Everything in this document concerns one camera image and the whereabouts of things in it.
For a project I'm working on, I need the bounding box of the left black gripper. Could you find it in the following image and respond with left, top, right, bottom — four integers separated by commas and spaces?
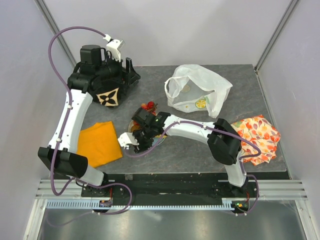
95, 51, 141, 86

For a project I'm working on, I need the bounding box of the red fake cherry bunch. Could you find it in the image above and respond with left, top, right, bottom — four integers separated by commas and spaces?
132, 101, 157, 126

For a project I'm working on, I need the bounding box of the white plastic bag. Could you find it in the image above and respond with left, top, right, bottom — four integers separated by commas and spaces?
164, 64, 233, 119

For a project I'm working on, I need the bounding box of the brown fake kiwi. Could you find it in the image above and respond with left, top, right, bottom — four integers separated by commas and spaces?
131, 125, 141, 132

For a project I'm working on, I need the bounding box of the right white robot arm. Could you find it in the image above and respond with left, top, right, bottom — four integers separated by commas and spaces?
132, 107, 248, 197

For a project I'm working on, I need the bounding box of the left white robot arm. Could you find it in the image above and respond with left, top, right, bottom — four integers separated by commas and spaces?
38, 40, 141, 197

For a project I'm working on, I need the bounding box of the cream and blue plate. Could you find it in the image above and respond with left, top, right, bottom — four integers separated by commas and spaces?
128, 120, 167, 147

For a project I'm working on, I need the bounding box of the black patterned cloth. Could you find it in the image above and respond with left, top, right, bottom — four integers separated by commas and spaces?
89, 80, 134, 108

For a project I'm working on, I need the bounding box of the grey stone mat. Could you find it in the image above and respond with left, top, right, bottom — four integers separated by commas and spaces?
81, 64, 289, 179

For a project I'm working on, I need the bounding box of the orange folded cloth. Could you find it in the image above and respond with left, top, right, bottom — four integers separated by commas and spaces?
76, 121, 123, 168

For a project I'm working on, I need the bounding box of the floral orange cloth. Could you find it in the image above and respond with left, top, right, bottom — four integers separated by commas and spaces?
231, 115, 281, 166

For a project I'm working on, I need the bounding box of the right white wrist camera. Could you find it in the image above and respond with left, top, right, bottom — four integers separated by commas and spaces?
117, 132, 139, 150

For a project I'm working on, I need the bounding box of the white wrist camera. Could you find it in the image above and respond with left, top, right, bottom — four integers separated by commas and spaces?
117, 132, 139, 150
103, 34, 125, 62

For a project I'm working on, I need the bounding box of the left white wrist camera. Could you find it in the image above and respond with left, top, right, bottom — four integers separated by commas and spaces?
103, 34, 125, 62

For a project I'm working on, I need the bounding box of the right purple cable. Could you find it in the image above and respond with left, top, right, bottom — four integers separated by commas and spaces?
123, 120, 261, 217

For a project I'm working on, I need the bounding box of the purple cable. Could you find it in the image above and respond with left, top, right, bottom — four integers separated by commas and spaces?
45, 26, 135, 228
123, 120, 261, 217

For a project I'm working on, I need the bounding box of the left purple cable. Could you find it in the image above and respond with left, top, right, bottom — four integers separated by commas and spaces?
45, 26, 135, 228

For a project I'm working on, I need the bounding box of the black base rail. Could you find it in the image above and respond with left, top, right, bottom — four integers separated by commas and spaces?
81, 172, 260, 201

